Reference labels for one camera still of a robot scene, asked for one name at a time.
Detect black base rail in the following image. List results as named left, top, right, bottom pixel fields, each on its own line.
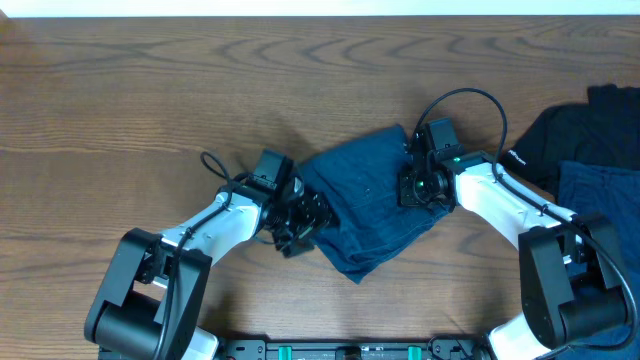
left=214, top=336, right=494, bottom=360

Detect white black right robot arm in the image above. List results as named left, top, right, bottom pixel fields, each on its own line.
left=398, top=118, right=639, bottom=359

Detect black garment on right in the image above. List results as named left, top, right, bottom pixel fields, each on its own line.
left=500, top=84, right=639, bottom=196

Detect dark blue denim shorts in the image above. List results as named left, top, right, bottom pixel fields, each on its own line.
left=300, top=125, right=448, bottom=284

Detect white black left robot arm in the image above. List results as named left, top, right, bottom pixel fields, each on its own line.
left=84, top=150, right=337, bottom=359

